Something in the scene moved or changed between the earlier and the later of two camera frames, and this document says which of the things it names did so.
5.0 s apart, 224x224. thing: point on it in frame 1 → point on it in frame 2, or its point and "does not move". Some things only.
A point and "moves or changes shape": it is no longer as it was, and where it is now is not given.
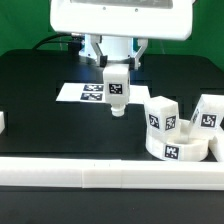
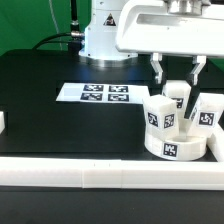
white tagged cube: (162, 118) does not move
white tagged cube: (206, 122) moves or changes shape
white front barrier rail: (111, 173) does not move
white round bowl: (187, 149) does not move
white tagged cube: (117, 83) → (181, 92)
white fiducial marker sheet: (93, 92) does not move
